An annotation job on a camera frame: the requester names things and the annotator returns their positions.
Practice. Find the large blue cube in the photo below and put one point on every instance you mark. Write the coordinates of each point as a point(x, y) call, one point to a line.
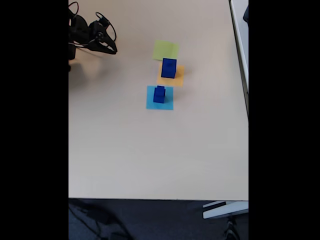
point(167, 72)

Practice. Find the small blue cube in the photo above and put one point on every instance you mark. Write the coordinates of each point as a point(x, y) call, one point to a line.
point(161, 89)

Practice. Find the green paper square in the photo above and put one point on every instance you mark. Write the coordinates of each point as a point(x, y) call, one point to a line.
point(165, 49)

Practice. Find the orange paper square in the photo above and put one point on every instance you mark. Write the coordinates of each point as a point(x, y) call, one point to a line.
point(179, 77)

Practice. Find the light blue paper square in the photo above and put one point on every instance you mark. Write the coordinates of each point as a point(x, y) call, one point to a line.
point(168, 105)

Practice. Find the medium blue cube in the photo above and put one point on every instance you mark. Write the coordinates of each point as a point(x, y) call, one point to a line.
point(157, 99)

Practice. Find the white neighbouring table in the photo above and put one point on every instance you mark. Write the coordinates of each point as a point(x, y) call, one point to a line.
point(241, 50)

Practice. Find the dark object on neighbouring table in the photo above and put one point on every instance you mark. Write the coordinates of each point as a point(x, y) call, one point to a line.
point(246, 13)

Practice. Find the white table foot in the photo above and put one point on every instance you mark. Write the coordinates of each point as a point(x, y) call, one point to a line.
point(225, 211)

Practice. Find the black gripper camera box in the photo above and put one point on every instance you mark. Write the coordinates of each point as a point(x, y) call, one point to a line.
point(103, 21)

